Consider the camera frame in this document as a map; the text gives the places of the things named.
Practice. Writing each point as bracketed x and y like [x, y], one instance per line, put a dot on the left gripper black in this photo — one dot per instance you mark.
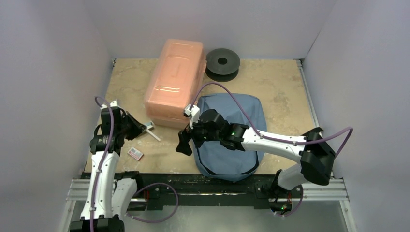
[138, 128]

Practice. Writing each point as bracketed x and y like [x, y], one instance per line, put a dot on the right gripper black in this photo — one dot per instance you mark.
[189, 137]

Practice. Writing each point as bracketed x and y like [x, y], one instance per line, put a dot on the yellow white pencil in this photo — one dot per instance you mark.
[153, 135]

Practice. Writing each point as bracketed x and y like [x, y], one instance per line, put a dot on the small red white box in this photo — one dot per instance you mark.
[135, 153]

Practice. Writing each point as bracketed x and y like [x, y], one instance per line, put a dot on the blue backpack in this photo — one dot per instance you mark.
[214, 160]

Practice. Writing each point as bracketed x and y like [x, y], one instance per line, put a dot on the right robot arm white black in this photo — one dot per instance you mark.
[313, 156]

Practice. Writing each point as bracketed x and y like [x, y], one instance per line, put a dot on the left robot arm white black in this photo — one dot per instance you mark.
[109, 196]

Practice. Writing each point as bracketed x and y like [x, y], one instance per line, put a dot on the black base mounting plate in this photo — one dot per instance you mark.
[257, 191]

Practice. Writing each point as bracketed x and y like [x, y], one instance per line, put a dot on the pink translucent plastic box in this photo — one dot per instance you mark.
[175, 81]

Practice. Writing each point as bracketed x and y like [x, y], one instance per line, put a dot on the black filament spool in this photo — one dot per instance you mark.
[222, 65]

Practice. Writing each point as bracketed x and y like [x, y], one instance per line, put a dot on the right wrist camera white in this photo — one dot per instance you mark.
[192, 112]

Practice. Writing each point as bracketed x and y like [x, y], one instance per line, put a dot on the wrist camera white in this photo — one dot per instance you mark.
[192, 112]
[114, 103]

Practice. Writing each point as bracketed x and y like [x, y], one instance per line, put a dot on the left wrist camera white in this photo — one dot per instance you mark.
[114, 103]

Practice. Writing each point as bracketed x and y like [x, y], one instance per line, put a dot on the aluminium frame rail front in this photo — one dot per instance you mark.
[335, 191]

